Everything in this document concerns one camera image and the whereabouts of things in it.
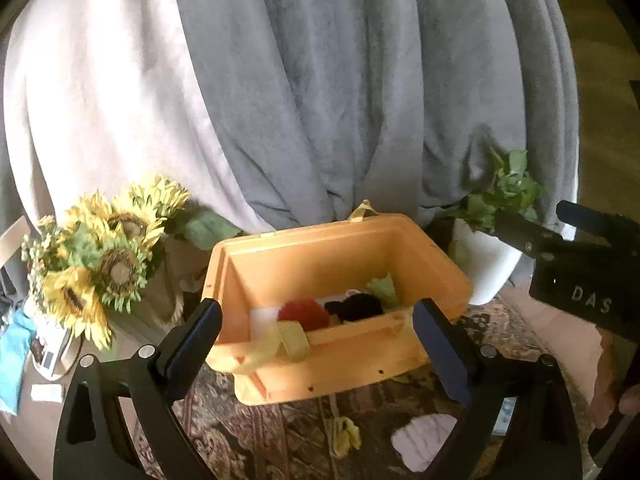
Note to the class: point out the blue cloth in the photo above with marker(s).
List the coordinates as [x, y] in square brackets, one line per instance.
[15, 347]

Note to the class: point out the grey flower vase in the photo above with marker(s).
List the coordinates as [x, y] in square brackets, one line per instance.
[162, 304]

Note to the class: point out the wooden chair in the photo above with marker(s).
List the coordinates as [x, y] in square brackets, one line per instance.
[11, 240]

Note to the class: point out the blue cartoon tissue pack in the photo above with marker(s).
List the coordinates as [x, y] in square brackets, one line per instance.
[504, 417]

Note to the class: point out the green felt leaf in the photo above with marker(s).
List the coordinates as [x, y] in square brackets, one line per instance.
[384, 289]

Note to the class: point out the grey curtain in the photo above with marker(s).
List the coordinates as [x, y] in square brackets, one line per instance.
[321, 104]

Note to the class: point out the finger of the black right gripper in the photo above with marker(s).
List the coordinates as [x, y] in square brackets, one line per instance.
[614, 228]
[526, 236]

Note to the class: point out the person's right hand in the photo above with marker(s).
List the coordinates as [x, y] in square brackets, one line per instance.
[608, 397]

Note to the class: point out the white ribbed plant pot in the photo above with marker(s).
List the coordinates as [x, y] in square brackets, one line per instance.
[485, 260]

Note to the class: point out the beige curtain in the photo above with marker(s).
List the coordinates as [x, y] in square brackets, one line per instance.
[99, 94]

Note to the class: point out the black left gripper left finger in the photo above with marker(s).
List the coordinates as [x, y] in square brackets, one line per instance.
[93, 440]

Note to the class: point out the black pompom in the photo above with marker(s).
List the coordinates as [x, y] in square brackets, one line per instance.
[355, 308]

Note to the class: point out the sunflower bouquet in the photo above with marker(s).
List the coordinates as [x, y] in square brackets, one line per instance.
[101, 256]

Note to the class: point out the white fluffy soft toy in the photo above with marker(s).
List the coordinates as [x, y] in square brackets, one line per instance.
[421, 439]

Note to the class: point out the orange plastic storage crate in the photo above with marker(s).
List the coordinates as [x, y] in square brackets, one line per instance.
[251, 277]

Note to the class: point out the green potted plant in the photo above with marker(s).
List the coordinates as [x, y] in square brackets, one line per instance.
[512, 190]

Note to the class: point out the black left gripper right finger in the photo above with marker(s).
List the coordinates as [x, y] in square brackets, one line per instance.
[541, 440]

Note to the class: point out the patterned round rug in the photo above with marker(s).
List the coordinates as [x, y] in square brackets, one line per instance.
[291, 440]

